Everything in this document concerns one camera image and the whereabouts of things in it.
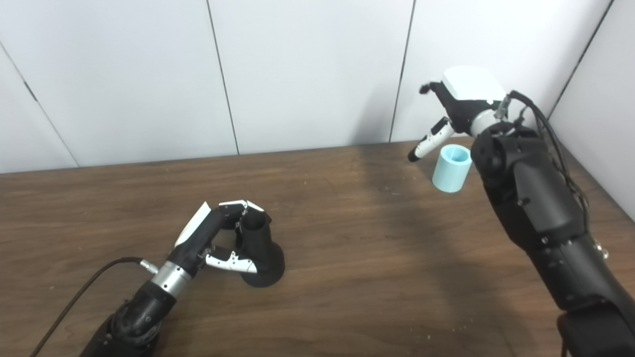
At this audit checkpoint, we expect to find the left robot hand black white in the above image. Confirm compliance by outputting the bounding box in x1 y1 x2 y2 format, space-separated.
166 200 272 274

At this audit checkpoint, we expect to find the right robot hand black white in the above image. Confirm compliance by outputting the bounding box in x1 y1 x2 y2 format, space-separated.
408 66 508 163

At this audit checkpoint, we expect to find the light-blue hose piece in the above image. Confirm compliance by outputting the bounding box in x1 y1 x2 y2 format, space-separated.
432 145 472 193

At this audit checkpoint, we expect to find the black flared nozzle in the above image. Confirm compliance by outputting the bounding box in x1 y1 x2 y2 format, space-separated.
240 208 286 288

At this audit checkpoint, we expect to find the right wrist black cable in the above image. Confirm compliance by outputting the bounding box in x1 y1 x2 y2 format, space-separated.
499 90 591 234

